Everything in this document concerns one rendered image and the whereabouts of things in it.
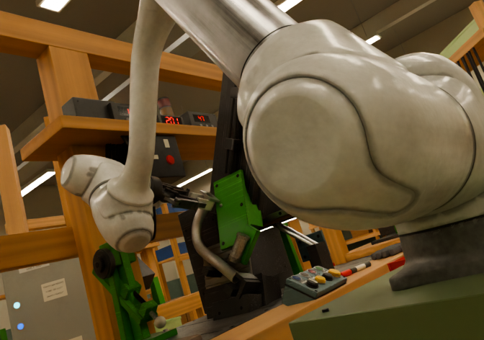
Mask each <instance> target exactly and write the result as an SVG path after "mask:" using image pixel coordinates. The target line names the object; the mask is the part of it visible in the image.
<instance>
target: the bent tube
mask: <svg viewBox="0 0 484 340"><path fill-rule="evenodd" d="M200 193H201V194H202V195H203V199H206V200H209V201H213V202H219V201H220V200H219V199H218V198H216V197H215V196H214V195H213V194H211V193H210V192H206V191H202V190H200ZM207 212H208V210H203V209H199V208H198V210H197V212H196V214H195V216H194V220H193V223H192V243H193V245H194V248H195V250H196V251H197V253H198V254H199V255H200V256H201V257H202V258H203V259H205V260H206V261H207V262H208V263H210V264H211V265H212V266H214V268H216V269H217V270H218V271H219V272H220V273H222V274H223V275H224V276H226V277H227V278H228V279H229V280H230V281H231V282H232V283H237V282H238V281H239V278H237V277H236V276H235V274H236V272H237V271H236V270H235V269H234V268H232V267H231V266H230V265H229V264H227V263H226V262H225V261H223V260H222V259H221V258H220V257H219V256H217V255H216V254H214V253H213V252H212V251H211V250H209V249H208V248H207V247H206V246H205V245H204V242H203V240H202V224H203V221H204V219H205V216H206V214H207Z"/></svg>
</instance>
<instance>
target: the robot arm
mask: <svg viewBox="0 0 484 340"><path fill-rule="evenodd" d="M175 23H177V24H178V25H179V26H180V27H181V28H182V29H183V30H184V31H185V32H186V33H187V34H188V36H190V37H191V39H192V40H193V41H194V42H195V43H196V44H197V45H198V46H199V47H200V48H201V49H202V50H203V51H204V52H205V53H206V54H207V56H208V57H209V58H210V59H211V60H212V61H213V62H214V63H215V64H216V65H217V66H218V67H219V68H220V69H221V70H222V72H223V73H224V74H225V75H226V76H227V77H228V78H229V79H230V80H231V81H232V82H233V83H234V84H235V85H236V86H237V87H238V88H239V90H238V101H237V113H238V119H239V121H240V123H241V125H242V126H243V147H244V151H245V155H246V160H247V163H248V167H249V168H250V170H251V173H252V175H253V177H254V178H255V180H256V182H257V184H258V185H259V186H260V188H261V189H262V191H263V192H264V193H265V194H266V196H267V197H268V198H269V199H270V200H271V201H272V202H274V203H275V204H276V205H277V206H278V207H280V208H281V209H283V210H284V211H285V212H286V213H288V214H290V215H291V216H293V217H295V218H297V219H299V220H302V221H304V222H306V223H309V224H312V225H316V226H319V227H322V228H329V229H334V230H341V231H362V230H370V229H376V228H385V227H389V226H392V225H394V226H395V228H396V230H397V232H398V235H399V239H400V244H401V247H402V250H403V255H404V257H405V264H404V266H403V268H402V269H401V270H400V271H399V272H397V273H396V274H394V275H393V276H392V277H391V278H390V279H389V282H390V286H391V288H392V291H400V290H407V289H411V288H413V287H418V286H421V285H427V284H431V283H435V282H441V281H445V280H449V279H456V278H460V277H466V276H470V275H474V274H480V273H484V96H483V93H482V92H481V90H480V88H479V87H478V85H477V84H476V82H475V81H474V79H473V78H472V77H471V76H470V75H469V74H468V73H467V72H466V71H464V70H463V69H462V68H460V67H459V66H458V65H457V64H456V63H453V62H452V61H451V60H449V59H448V58H445V57H444V56H442V55H437V54H432V53H410V54H407V55H402V56H400V57H397V58H394V59H393V58H391V57H390V56H388V55H386V54H385V53H383V52H382V51H380V50H378V49H377V48H375V47H374V46H372V45H370V44H369V43H368V42H366V41H364V40H363V39H362V38H360V37H358V36H356V35H355V34H354V33H352V32H350V31H349V30H347V29H346V28H344V27H342V26H341V25H339V24H337V23H335V22H333V21H331V20H327V19H315V20H310V21H307V22H301V23H297V22H296V21H295V20H294V19H293V18H291V17H290V16H289V15H288V14H286V13H285V12H284V11H282V10H281V9H280V8H279V7H278V6H277V5H275V4H274V3H273V2H271V1H270V0H140V4H139V9H138V18H137V22H136V27H135V34H134V39H133V48H132V54H131V62H130V116H129V146H128V153H127V160H126V163H125V165H123V164H121V163H120V162H118V161H115V160H112V159H109V158H105V157H101V156H94V155H85V154H81V155H73V156H71V157H70V158H69V159H68V160H67V161H66V162H65V163H64V165H63V168H62V171H61V176H60V183H61V185H62V187H63V188H65V189H66V190H68V191H69V192H70V193H72V194H74V195H76V196H79V197H81V198H82V200H83V201H84V202H86V203H87V204H88V205H89V206H90V208H91V212H92V215H93V218H94V221H95V223H96V225H97V227H98V229H99V232H100V233H101V235H102V236H103V238H104V239H105V241H106V242H107V243H108V244H109V245H110V246H111V247H112V248H114V249H115V250H117V251H120V252H125V253H134V252H137V251H140V250H142V249H144V248H145V247H146V246H147V245H148V244H149V243H150V242H151V240H152V238H153V232H154V222H153V218H152V217H153V204H155V203H157V202H158V201H159V200H160V201H161V202H168V203H171V204H172V205H171V206H172V207H173V208H183V209H188V210H197V208H199V209H203V210H209V211H211V210H212V207H213V205H214V204H215V202H213V201H209V200H206V199H203V195H202V194H198V193H194V192H190V189H188V188H187V189H186V190H184V188H183V187H178V186H175V185H172V184H167V183H165V182H162V181H161V180H160V179H159V178H158V177H156V176H151V172H152V168H153V160H154V153H155V143H156V116H157V101H158V76H159V67H160V62H161V55H162V52H163V47H164V45H165V43H166V40H167V38H168V36H169V33H170V31H171V30H172V28H173V26H174V24H175Z"/></svg>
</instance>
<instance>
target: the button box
mask: <svg viewBox="0 0 484 340"><path fill-rule="evenodd" d="M315 267H321V266H315ZM315 267H313V268H312V269H313V270H315V271H316V273H312V272H309V271H308V269H307V270H306V271H304V272H305V273H307V274H309V276H307V277H306V276H303V275H301V274H300V273H299V274H296V275H293V276H298V277H300V278H301V279H294V278H292V276H291V277H289V278H287V279H286V284H284V285H285V286H284V293H283V297H282V304H284V305H286V306H290V305H295V304H299V303H304V302H308V301H311V300H316V299H318V298H320V297H322V296H324V295H326V294H327V293H329V292H331V291H333V290H335V289H337V288H338V287H340V286H342V285H345V284H346V281H347V278H346V277H345V276H342V275H341V276H340V277H334V276H333V279H326V282H325V283H318V287H311V286H309V285H307V284H306V282H307V280H308V279H309V278H310V279H315V277H316V276H322V274H323V273H324V272H328V269H326V268H323V267H322V268H323V270H319V269H316V268H315Z"/></svg>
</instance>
